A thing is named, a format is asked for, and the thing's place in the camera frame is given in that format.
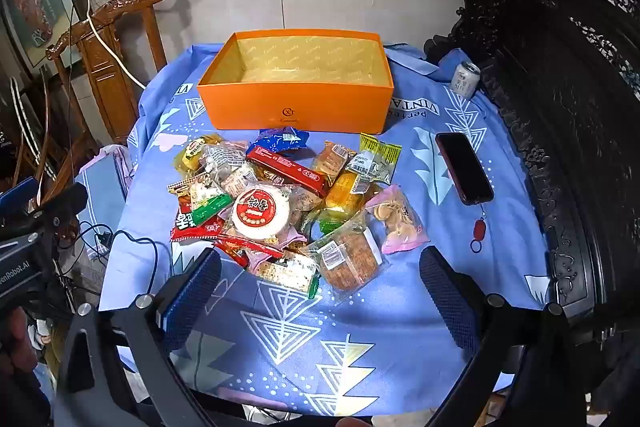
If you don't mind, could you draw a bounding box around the red packet with cracker picture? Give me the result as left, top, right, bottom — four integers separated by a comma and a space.
167, 179, 198, 214

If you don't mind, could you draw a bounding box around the green and white snack packet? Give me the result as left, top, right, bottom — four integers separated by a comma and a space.
187, 173, 235, 228

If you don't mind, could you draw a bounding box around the red packet with white print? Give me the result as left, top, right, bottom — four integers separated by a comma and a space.
170, 214, 226, 242

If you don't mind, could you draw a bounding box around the cracker packet with green end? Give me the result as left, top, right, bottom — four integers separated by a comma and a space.
247, 252, 323, 299

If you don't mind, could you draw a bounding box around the carved wooden chair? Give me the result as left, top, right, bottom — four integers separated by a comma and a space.
46, 0, 169, 142

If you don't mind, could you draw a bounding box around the black cable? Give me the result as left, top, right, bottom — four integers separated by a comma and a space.
75, 222, 173, 298

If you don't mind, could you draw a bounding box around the small yellow snack packet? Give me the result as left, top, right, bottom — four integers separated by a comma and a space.
173, 134, 223, 172

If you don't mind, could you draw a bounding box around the person's left hand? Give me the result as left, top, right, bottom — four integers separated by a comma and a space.
0, 307, 38, 375

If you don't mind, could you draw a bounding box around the dark smartphone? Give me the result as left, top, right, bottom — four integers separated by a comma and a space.
435, 132, 495, 206

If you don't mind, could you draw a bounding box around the pink bag of cookies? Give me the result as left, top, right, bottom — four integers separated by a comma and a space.
364, 184, 431, 254

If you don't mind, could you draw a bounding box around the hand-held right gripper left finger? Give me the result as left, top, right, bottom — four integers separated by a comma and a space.
52, 247, 223, 427

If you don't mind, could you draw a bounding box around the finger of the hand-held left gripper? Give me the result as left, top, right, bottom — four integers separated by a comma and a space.
0, 177, 40, 218
30, 183, 88, 233

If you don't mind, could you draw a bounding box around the clear packet with white label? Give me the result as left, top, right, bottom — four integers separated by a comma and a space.
200, 142, 251, 172

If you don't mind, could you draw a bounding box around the dark carved furniture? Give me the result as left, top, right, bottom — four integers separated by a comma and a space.
425, 0, 640, 427

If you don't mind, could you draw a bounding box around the round white rice cracker packet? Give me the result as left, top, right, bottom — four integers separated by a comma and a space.
231, 184, 293, 240

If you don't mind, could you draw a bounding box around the blue printed tablecloth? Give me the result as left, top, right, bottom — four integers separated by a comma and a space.
98, 42, 551, 418

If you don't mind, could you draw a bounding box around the white cable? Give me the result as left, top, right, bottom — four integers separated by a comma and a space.
82, 0, 147, 90

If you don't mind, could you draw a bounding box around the blue snack packet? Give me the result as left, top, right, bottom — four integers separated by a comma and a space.
257, 127, 309, 154

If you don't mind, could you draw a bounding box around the orange cardboard box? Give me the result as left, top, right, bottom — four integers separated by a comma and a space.
196, 29, 396, 135

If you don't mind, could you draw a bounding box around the framed red painting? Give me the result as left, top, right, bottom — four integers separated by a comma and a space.
0, 0, 83, 68

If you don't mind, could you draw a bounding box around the white drink can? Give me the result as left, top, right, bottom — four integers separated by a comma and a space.
450, 60, 481, 98

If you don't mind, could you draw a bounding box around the red keychain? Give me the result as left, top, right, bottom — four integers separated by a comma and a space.
470, 205, 489, 254

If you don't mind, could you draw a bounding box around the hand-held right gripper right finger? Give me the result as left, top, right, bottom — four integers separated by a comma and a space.
419, 246, 588, 427

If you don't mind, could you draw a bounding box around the long red bar packet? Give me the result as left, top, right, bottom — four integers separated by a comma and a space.
246, 146, 328, 196

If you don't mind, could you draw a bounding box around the yellow-green snack packet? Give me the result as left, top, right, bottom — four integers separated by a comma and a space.
350, 133, 402, 184

